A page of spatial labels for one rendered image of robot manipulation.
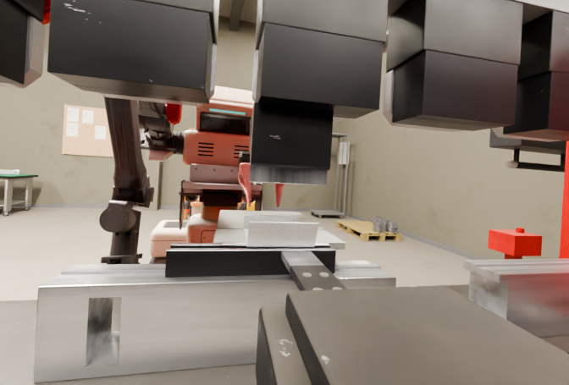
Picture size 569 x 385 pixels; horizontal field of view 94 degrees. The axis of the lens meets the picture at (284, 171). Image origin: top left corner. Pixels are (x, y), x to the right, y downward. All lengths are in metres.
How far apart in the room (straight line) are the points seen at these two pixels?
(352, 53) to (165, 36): 0.20
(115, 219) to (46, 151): 7.06
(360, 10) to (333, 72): 0.08
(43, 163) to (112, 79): 7.43
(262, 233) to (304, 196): 7.21
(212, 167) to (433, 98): 0.74
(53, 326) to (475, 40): 0.58
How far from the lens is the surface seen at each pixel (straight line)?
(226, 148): 0.98
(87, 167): 7.43
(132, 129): 0.64
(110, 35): 0.34
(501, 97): 0.46
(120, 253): 0.75
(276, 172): 0.33
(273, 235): 0.33
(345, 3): 0.37
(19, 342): 0.49
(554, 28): 0.56
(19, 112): 7.99
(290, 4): 0.35
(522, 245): 2.11
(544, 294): 0.57
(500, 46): 0.48
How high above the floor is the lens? 1.10
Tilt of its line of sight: level
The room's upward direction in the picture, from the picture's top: 3 degrees clockwise
